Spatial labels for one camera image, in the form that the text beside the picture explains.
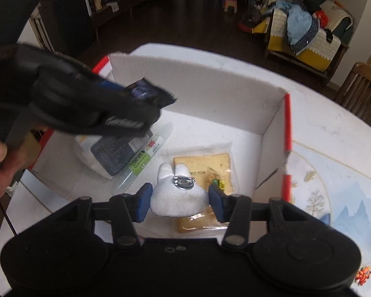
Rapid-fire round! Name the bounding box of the black water dispenser cabinet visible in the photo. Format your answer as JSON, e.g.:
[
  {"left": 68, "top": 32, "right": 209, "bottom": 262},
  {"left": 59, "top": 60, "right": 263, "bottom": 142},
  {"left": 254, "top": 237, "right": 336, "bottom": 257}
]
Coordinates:
[{"left": 38, "top": 0, "right": 95, "bottom": 57}]

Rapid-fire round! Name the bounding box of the clear tube with green label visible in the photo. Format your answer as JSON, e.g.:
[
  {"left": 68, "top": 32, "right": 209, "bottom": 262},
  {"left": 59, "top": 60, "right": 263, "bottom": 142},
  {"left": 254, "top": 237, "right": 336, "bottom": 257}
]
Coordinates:
[{"left": 111, "top": 122, "right": 174, "bottom": 194}]

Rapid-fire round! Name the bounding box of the small green candy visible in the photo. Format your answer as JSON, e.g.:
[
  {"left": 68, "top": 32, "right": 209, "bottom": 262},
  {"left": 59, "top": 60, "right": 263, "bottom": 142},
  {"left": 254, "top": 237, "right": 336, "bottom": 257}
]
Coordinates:
[{"left": 208, "top": 177, "right": 225, "bottom": 190}]

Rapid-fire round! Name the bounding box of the blue jacket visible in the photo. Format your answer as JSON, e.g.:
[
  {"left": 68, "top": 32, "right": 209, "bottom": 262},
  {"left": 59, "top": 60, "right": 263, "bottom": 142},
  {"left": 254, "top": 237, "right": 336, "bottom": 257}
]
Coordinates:
[{"left": 285, "top": 1, "right": 321, "bottom": 55}]

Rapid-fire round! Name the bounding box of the small orange toy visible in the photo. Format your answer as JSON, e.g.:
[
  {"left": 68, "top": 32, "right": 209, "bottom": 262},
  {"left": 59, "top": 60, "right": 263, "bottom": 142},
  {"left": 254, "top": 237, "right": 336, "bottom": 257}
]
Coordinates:
[{"left": 355, "top": 265, "right": 371, "bottom": 285}]

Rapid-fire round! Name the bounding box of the sofa with knitted cover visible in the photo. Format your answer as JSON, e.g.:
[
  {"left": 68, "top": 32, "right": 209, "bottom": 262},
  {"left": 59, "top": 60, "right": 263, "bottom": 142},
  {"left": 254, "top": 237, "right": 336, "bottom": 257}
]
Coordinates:
[{"left": 264, "top": 0, "right": 355, "bottom": 75}]

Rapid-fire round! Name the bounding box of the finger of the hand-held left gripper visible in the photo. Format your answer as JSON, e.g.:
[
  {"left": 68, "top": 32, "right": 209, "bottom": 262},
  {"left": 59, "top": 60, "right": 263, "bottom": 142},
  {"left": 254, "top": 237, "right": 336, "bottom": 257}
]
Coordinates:
[
  {"left": 120, "top": 97, "right": 162, "bottom": 125},
  {"left": 90, "top": 73, "right": 128, "bottom": 95}
]

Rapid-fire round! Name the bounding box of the wooden chair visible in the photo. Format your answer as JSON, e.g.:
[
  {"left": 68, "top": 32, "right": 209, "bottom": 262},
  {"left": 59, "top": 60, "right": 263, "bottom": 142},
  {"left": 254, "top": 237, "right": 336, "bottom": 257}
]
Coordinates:
[{"left": 332, "top": 62, "right": 371, "bottom": 131}]

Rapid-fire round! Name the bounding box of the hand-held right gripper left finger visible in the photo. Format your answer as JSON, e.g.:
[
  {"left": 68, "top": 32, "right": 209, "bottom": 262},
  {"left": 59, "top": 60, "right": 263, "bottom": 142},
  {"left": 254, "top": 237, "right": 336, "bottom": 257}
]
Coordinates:
[{"left": 54, "top": 182, "right": 153, "bottom": 248}]

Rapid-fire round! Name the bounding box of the black cable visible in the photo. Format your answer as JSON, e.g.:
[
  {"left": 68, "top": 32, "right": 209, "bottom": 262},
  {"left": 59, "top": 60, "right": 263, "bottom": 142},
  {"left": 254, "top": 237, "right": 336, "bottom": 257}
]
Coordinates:
[{"left": 0, "top": 198, "right": 18, "bottom": 236}]

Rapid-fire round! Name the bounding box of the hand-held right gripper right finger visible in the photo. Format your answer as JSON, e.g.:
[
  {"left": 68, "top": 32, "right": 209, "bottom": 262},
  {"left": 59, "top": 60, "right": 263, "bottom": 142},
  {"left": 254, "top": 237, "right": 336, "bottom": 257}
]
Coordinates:
[{"left": 209, "top": 185, "right": 324, "bottom": 249}]

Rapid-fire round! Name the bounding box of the wet wipes pack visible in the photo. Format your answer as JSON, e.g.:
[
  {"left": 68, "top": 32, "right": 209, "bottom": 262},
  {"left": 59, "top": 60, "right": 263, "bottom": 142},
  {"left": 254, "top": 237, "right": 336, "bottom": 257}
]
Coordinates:
[{"left": 75, "top": 129, "right": 154, "bottom": 180}]

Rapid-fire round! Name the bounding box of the black sachet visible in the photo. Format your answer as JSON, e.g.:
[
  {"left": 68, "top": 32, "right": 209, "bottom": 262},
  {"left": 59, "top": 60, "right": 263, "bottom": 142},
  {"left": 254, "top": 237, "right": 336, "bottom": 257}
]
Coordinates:
[{"left": 123, "top": 78, "right": 177, "bottom": 109}]

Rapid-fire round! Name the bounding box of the white plush brooch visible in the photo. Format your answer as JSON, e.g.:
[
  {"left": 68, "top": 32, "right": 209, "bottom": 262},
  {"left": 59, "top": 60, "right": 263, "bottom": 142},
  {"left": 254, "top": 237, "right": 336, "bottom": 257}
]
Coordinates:
[{"left": 150, "top": 162, "right": 209, "bottom": 218}]

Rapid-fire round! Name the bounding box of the dark tv cabinet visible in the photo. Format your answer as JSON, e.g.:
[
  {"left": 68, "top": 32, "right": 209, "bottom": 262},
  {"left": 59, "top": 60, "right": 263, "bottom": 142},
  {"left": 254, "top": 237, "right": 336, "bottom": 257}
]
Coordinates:
[{"left": 86, "top": 0, "right": 174, "bottom": 39}]

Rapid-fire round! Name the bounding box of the bagged toast slice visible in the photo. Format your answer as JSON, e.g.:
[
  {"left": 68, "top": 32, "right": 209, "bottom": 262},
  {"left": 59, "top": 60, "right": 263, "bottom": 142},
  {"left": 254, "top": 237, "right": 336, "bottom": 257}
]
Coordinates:
[{"left": 160, "top": 142, "right": 236, "bottom": 233}]

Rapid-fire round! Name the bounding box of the red cardboard box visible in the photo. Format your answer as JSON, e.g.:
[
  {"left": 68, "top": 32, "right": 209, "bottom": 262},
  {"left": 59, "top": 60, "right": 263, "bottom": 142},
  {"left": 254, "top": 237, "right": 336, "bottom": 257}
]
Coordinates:
[{"left": 27, "top": 44, "right": 294, "bottom": 222}]

